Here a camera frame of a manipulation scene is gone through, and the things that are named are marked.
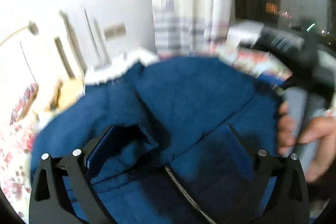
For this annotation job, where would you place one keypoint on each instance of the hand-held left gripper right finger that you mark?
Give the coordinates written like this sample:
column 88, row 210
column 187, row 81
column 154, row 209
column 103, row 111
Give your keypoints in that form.
column 240, row 150

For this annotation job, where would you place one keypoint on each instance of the beige wall plate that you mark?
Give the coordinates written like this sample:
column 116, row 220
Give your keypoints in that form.
column 115, row 31

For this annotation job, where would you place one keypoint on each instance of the red blue printed pillow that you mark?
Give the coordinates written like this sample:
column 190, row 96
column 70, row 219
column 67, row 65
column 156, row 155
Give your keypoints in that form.
column 23, row 103

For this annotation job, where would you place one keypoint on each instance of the red printed cloth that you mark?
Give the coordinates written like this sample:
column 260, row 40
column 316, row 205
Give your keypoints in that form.
column 252, row 61

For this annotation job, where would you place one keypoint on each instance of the blue padded jacket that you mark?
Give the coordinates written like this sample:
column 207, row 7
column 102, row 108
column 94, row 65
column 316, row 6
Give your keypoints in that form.
column 189, row 92

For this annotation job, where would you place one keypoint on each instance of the person's right hand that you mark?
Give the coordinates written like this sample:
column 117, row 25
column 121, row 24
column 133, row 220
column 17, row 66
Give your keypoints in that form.
column 323, row 140

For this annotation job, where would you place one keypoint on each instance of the beige pillow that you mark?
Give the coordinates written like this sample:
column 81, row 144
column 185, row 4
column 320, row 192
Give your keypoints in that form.
column 51, row 98

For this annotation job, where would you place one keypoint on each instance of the floral bedsheet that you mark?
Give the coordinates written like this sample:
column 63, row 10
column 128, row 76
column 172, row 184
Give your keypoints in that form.
column 13, row 161

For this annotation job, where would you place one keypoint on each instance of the patterned curtain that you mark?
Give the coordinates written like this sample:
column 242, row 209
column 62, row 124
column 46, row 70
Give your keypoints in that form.
column 183, row 3

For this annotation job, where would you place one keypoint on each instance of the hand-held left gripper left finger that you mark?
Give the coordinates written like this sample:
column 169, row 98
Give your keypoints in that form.
column 101, row 146

